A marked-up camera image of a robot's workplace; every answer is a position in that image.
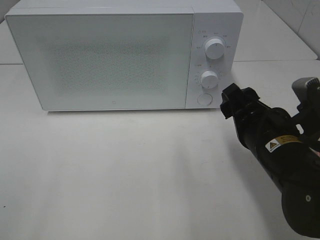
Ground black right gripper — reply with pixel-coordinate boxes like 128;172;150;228
220;83;299;150

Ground white round door button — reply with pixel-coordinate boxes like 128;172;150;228
197;93;213;106

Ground white microwave door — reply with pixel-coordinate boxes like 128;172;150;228
7;14;193;111

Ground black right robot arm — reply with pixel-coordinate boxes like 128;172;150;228
220;84;320;238

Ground lower white round knob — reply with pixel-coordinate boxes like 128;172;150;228
200;70;219;89

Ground white round knob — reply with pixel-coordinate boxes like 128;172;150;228
200;70;219;89
204;36;226;60

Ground upper white round knob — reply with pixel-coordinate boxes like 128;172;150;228
204;36;226;60

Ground white microwave oven body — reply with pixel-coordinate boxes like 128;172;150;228
4;0;244;112

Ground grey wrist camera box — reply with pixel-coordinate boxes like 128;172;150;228
291;77;320;105

